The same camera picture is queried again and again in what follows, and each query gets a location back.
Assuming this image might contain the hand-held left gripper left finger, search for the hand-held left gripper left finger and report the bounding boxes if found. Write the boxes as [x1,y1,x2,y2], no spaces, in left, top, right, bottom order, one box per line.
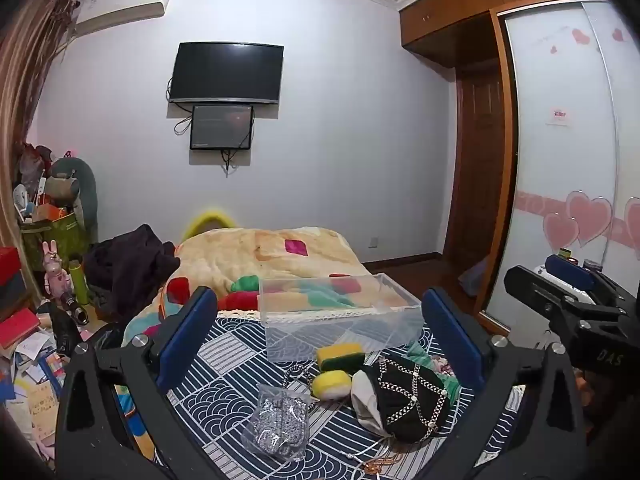
[54,286,218,480]

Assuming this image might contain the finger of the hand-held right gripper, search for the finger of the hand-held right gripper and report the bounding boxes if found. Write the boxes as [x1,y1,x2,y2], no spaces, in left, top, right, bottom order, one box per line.
[545,254,629,307]
[504,265,592,319]

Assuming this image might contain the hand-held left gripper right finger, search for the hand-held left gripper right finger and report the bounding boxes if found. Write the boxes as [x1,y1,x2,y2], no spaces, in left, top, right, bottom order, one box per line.
[422,287,588,480]

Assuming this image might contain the green floral cloth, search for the green floral cloth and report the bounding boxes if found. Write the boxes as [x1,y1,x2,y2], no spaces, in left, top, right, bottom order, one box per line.
[406,341,462,397]

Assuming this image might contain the black clothes pile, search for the black clothes pile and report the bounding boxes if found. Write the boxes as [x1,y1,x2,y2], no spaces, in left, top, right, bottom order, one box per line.
[82,224,181,311]

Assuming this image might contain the clear plastic storage box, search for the clear plastic storage box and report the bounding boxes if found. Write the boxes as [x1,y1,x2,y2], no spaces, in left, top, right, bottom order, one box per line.
[258,273,425,362]

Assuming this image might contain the yellow plush item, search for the yellow plush item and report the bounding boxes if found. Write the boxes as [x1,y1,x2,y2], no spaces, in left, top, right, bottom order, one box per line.
[181,211,244,242]

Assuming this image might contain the green and yellow sponge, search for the green and yellow sponge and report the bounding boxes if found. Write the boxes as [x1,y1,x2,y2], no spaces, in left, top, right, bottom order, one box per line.
[316,344,367,374]

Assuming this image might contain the green bottle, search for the green bottle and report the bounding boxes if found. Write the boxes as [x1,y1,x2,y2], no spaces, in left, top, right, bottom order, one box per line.
[68,259,91,306]

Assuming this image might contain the yellow and white sponge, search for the yellow and white sponge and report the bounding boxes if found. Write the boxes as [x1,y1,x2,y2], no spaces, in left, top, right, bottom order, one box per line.
[312,370,354,401]

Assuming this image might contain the brown wooden door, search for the brown wooden door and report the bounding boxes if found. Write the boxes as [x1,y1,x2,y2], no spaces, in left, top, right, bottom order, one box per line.
[444,57,507,262]

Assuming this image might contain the wooden wardrobe with heart doors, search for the wooden wardrobe with heart doors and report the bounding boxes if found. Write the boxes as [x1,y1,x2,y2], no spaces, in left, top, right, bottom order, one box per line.
[398,0,640,337]

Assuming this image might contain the pink rabbit doll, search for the pink rabbit doll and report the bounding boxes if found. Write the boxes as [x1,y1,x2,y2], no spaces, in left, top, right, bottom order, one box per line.
[42,240,74,302]

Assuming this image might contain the green shopping bag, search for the green shopping bag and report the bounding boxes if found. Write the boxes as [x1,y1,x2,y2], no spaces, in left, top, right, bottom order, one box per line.
[20,212,89,274]

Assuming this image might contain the pile of papers and books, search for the pile of papers and books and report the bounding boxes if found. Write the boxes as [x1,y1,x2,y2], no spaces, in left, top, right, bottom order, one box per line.
[0,335,67,458]

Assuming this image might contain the red book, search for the red book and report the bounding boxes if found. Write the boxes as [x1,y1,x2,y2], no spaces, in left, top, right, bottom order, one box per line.
[0,307,41,349]

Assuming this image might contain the grey-green plush toy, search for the grey-green plush toy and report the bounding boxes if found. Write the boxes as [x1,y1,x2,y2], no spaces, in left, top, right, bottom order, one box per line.
[49,157,99,242]

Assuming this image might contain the red box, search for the red box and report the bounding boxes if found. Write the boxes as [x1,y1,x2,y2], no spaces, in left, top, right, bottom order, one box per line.
[0,246,24,287]

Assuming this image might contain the brown striped curtain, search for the brown striped curtain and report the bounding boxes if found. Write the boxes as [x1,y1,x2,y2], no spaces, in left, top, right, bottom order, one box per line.
[0,0,82,261]

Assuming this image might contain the white air conditioner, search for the white air conditioner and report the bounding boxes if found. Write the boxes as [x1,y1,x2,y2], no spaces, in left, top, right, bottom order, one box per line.
[74,0,174,37]

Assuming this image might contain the black hat with chains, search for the black hat with chains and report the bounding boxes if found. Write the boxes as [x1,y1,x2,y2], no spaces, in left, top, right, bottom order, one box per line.
[350,355,452,444]

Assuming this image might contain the clear bag of silver chain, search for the clear bag of silver chain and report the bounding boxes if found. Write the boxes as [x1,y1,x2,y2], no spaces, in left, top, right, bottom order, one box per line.
[243,384,309,459]

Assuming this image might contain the orange bead chain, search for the orange bead chain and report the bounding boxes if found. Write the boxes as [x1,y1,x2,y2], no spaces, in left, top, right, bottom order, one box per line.
[345,437,407,477]

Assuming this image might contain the small wall monitor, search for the small wall monitor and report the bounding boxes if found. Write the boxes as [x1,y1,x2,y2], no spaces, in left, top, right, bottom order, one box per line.
[189,104,255,151]

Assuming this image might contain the black wall television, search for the black wall television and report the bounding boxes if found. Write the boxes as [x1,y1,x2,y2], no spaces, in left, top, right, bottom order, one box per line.
[168,41,285,106]

